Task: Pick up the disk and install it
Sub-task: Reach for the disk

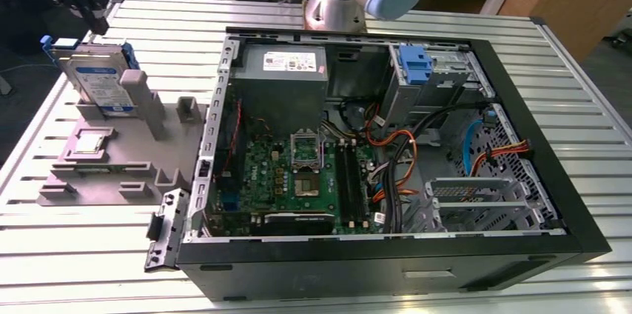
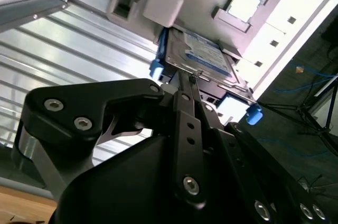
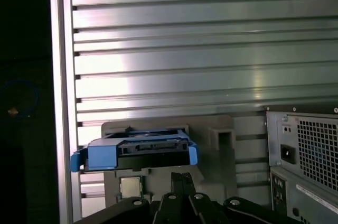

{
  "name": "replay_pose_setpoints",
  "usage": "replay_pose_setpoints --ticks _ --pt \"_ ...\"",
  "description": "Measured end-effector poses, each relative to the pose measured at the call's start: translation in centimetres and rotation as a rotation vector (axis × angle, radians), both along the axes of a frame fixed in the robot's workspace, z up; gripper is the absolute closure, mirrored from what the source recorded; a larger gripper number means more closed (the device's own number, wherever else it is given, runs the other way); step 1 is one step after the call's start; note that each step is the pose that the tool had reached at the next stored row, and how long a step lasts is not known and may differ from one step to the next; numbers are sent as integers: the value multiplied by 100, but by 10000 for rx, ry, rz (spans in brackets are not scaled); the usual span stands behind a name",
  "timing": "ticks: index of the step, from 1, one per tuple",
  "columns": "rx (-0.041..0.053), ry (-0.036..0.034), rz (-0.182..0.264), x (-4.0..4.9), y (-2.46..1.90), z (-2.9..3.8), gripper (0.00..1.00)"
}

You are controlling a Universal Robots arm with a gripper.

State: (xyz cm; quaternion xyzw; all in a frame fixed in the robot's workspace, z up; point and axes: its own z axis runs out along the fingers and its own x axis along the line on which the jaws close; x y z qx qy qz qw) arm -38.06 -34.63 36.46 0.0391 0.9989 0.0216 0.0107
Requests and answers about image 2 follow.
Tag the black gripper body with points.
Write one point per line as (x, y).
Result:
(126, 181)

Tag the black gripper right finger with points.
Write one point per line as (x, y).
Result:
(251, 176)

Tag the hard disk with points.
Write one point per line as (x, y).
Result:
(206, 52)

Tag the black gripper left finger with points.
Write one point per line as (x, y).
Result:
(66, 102)

